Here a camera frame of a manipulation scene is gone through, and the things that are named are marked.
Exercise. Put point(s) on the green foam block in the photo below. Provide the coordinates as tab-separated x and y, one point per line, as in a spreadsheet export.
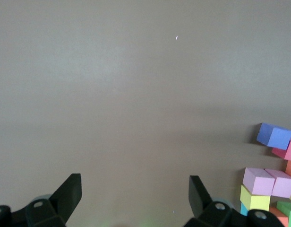
288	210

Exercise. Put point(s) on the brown table cover sheet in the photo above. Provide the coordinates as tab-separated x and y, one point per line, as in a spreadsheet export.
112	82

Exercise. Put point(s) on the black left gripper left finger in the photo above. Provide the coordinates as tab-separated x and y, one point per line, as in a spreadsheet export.
65	201

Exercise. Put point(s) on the purple foam block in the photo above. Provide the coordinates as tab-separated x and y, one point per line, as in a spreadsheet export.
274	136

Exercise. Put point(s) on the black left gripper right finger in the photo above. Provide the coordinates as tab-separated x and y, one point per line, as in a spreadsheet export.
199	201

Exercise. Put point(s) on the pink foam block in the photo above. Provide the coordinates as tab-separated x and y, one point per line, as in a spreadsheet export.
257	180
283	183

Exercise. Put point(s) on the red foam block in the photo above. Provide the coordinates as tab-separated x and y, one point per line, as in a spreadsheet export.
289	151

